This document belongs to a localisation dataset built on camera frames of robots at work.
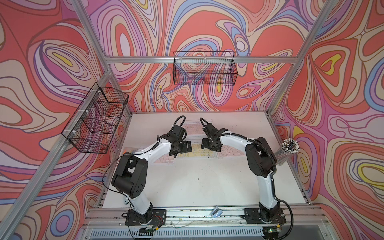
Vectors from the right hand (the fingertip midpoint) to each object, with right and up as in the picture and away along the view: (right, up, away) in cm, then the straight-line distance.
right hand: (208, 151), depth 98 cm
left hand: (-14, +2, -7) cm, 16 cm away
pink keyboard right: (+13, 0, -2) cm, 13 cm away
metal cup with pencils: (+42, +5, -18) cm, 46 cm away
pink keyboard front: (-10, +15, +10) cm, 20 cm away
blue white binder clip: (+1, -27, -25) cm, 36 cm away
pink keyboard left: (-28, -4, -5) cm, 29 cm away
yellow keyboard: (-7, 0, -2) cm, 8 cm away
